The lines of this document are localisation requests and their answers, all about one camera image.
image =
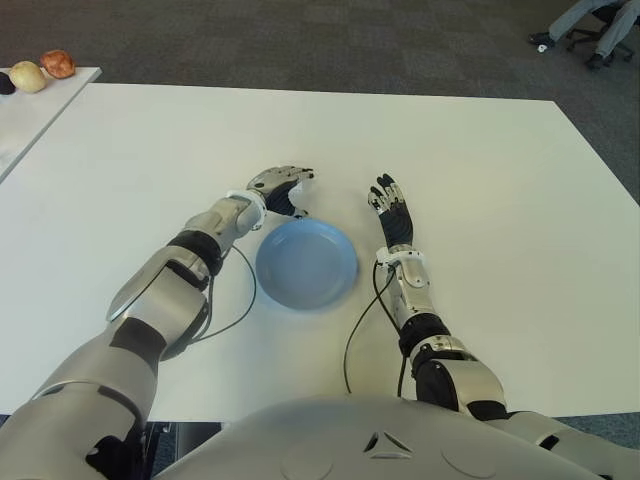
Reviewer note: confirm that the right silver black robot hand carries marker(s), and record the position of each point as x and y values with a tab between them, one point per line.
397	225

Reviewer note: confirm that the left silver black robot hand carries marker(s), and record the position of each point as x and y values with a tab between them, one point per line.
277	175

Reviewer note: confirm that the white charger block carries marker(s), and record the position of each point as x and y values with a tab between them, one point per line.
301	193

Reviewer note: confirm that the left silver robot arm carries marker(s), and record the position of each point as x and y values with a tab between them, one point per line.
165	290

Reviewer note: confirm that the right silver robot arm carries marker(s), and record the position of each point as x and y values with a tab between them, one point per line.
415	280

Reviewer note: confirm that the blue round plate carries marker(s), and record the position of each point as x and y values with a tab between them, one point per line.
305	265

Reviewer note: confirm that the grey robot torso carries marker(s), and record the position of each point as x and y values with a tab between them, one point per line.
350	440

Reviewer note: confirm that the reddish brown bread roll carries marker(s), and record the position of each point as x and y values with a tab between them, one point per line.
59	64

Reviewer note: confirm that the white side table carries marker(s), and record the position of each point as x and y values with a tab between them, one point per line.
40	110

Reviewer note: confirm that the seated person grey trousers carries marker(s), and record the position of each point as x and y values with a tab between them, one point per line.
567	22

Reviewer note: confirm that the black office chair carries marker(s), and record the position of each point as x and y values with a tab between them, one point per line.
582	34

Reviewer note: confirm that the dark purple fruit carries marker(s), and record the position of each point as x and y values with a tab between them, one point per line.
6	83

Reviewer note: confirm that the black table leg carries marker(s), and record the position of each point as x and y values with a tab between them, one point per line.
145	450

